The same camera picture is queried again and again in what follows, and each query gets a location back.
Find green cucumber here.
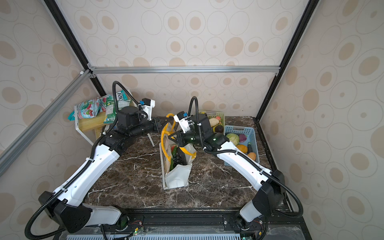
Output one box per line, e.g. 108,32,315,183
172,147,177,159

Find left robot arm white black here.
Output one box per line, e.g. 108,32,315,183
25,81,170,240

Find teal snack bag rear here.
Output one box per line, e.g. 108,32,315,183
99,90,131,113

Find wooden two-tier shelf white frame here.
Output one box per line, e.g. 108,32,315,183
74,94,155,145

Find green fruit basket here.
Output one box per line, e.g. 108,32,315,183
199,110,225,133

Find green snack bag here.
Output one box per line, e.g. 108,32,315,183
104,100,131,124

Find diagonal aluminium rail left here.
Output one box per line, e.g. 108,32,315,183
1,70,91,175

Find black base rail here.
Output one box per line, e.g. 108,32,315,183
52,208,313,240

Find dark brown avocado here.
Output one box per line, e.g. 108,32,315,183
214,125,224,133

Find orange fruit in blue basket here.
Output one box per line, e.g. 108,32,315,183
236,144,248,155

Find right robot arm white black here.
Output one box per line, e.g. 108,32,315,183
167,111,304,228

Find white garlic bulb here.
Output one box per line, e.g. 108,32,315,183
209,118,220,128

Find horizontal aluminium rail back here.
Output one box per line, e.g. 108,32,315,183
91,66,281,74

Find brown potato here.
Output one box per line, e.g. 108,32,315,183
247,152,258,162

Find green round cabbage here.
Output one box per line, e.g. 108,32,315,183
226,133,240,146

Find white grocery bag yellow handles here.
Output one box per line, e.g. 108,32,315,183
159,121,197,190

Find blue vegetable basket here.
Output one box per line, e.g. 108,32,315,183
224,125,260,164

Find teal red snack bag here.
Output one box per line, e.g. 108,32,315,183
67,98,102,121

